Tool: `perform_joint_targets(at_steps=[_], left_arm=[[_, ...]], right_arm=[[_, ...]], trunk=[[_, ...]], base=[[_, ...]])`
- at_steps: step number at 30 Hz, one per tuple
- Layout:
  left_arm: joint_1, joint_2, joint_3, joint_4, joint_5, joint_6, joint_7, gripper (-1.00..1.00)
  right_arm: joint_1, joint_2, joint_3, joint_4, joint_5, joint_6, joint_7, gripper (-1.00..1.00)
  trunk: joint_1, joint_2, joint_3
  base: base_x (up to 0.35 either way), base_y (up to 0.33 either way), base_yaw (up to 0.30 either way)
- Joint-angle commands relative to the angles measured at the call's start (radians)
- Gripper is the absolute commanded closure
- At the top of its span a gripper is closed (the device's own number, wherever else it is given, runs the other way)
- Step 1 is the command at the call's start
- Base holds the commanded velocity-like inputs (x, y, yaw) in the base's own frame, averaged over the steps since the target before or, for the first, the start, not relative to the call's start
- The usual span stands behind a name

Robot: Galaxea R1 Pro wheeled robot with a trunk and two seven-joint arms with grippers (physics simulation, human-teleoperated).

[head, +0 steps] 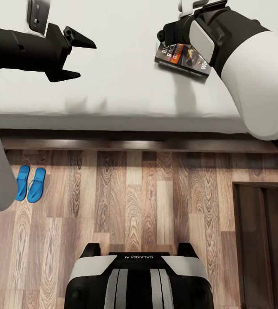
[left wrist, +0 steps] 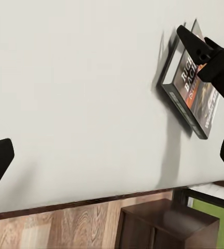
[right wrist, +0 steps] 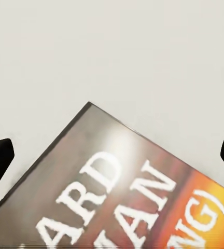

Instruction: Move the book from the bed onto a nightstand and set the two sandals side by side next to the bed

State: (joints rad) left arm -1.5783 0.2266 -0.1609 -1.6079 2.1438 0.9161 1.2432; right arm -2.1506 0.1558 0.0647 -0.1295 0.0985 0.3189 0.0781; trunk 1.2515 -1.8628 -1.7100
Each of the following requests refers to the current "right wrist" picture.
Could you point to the hardback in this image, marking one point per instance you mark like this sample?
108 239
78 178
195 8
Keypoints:
103 185

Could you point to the bed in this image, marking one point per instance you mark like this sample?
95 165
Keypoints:
155 65

